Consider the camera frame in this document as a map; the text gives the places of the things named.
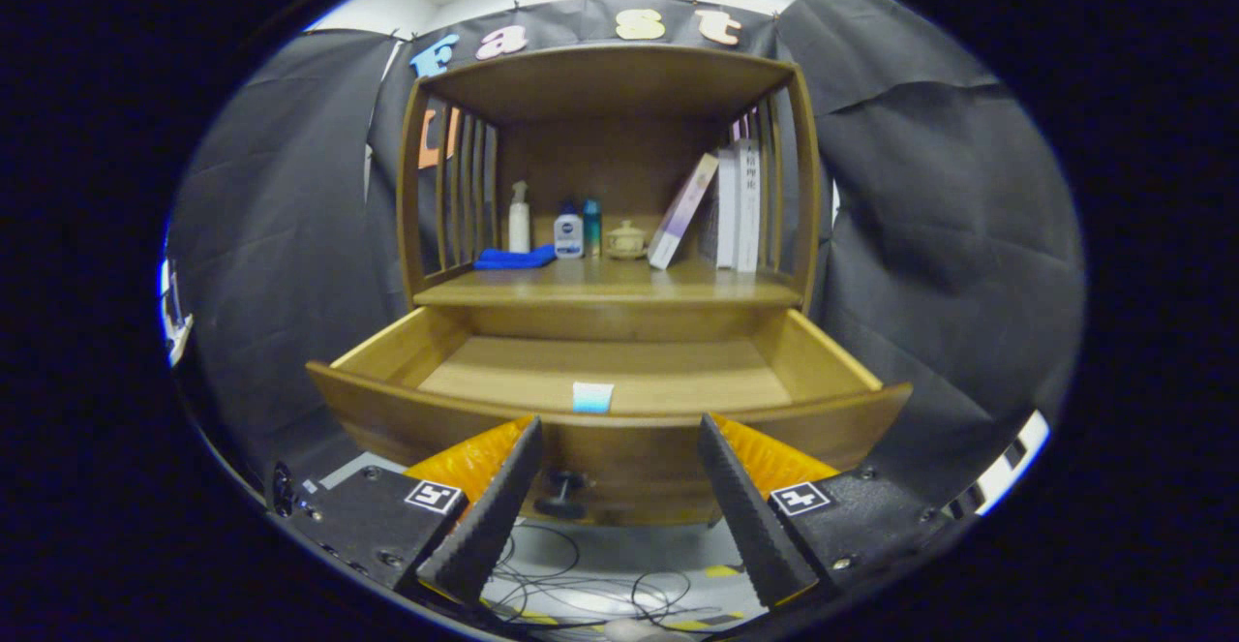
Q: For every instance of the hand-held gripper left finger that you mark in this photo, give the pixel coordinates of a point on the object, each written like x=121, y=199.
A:
x=489, y=516

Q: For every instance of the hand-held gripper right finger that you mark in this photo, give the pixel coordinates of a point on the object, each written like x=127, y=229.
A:
x=750, y=526

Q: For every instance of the wooden drawer with black knob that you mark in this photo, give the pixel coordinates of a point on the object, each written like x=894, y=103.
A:
x=426, y=417

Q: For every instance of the blue and white tube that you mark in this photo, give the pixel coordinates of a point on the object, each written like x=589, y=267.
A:
x=592, y=397

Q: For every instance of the wooden countertop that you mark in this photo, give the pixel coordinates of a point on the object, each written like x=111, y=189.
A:
x=619, y=284

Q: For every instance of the wooden cabinet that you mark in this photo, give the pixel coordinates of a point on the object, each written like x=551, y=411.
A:
x=610, y=80

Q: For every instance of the folded blue cloth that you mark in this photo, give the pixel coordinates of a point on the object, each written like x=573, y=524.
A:
x=513, y=258

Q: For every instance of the white pump bottle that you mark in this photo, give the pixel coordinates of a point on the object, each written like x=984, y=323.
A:
x=520, y=230

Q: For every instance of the white lotion bottle blue cap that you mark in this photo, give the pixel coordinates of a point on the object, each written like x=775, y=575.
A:
x=568, y=235

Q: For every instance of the dark patterned cover book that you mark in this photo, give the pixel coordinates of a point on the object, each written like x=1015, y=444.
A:
x=710, y=226

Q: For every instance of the teal spray bottle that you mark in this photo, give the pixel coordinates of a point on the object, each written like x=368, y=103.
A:
x=591, y=230

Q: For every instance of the beige lidded ceramic cup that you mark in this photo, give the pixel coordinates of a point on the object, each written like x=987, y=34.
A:
x=625, y=241

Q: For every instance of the white book with black lettering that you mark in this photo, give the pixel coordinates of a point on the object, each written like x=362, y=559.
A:
x=747, y=206

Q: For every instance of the pastel cover leaning book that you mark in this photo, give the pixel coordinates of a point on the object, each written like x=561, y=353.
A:
x=682, y=211

